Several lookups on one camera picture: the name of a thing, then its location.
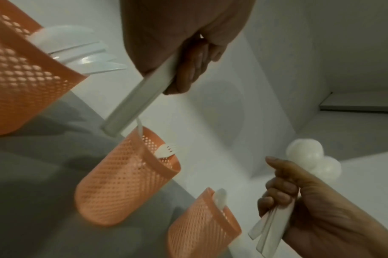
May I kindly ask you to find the person's left hand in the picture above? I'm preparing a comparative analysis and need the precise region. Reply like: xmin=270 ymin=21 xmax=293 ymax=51
xmin=120 ymin=0 xmax=257 ymax=96

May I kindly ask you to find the person's right hand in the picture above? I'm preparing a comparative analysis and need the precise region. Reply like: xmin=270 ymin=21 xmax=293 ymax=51
xmin=258 ymin=156 xmax=388 ymax=258

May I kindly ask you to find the white plastic knife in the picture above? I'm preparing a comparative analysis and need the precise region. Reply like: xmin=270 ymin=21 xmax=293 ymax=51
xmin=82 ymin=62 xmax=128 ymax=75
xmin=48 ymin=41 xmax=108 ymax=57
xmin=99 ymin=53 xmax=182 ymax=138
xmin=65 ymin=54 xmax=117 ymax=70

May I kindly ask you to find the white plastic fork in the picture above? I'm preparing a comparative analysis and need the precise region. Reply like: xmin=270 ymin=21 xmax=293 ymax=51
xmin=156 ymin=143 xmax=179 ymax=159

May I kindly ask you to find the orange mesh cup holder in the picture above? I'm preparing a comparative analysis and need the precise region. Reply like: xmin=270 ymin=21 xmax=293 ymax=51
xmin=167 ymin=187 xmax=242 ymax=258
xmin=74 ymin=125 xmax=182 ymax=227

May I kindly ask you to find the large orange mesh basket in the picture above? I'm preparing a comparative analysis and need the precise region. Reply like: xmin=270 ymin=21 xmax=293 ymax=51
xmin=0 ymin=0 xmax=90 ymax=138

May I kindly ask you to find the thin white plastic cutlery handle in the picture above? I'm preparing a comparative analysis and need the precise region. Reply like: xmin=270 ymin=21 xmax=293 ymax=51
xmin=135 ymin=117 xmax=144 ymax=143

